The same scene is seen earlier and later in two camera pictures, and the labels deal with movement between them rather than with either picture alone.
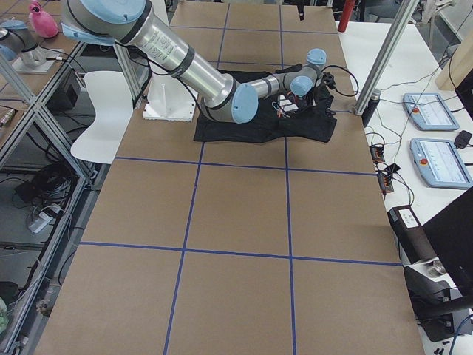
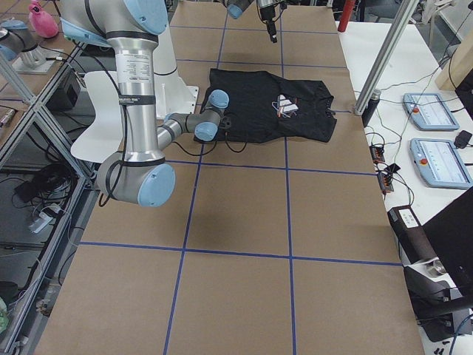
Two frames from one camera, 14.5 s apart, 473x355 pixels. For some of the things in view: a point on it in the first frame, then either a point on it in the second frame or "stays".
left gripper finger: [301, 10] -> [267, 14]
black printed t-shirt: [313, 122] stays
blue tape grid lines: [199, 160] stays
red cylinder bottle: [348, 6] stays
